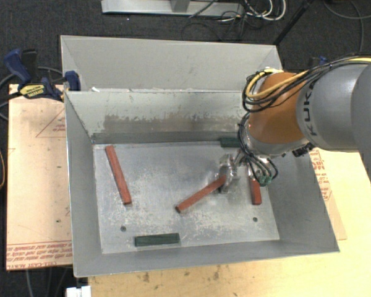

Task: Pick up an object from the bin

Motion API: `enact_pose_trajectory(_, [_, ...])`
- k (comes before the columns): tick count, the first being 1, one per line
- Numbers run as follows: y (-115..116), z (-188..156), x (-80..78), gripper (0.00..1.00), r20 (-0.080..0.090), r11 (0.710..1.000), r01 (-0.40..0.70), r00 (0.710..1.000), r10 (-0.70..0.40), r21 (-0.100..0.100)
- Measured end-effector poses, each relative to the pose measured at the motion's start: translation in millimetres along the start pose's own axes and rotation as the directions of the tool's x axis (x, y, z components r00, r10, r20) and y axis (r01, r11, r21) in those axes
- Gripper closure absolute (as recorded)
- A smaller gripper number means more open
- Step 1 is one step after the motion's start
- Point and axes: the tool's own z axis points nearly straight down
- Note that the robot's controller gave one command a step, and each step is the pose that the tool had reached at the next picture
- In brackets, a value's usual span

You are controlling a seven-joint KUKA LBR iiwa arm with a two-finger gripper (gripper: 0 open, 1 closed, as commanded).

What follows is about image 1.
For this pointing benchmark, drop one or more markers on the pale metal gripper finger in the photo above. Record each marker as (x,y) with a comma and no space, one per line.
(228,187)
(224,169)

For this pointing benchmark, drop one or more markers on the brown cardboard board, red print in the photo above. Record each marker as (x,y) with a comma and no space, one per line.
(37,178)

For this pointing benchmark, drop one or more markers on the red-brown block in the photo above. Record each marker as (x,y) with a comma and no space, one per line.
(256,193)
(118,175)
(201,194)

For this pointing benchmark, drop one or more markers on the grey metal bin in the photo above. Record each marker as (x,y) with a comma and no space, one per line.
(160,178)

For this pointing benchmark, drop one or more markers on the dark green flat block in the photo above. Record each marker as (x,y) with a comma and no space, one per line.
(229,142)
(157,239)

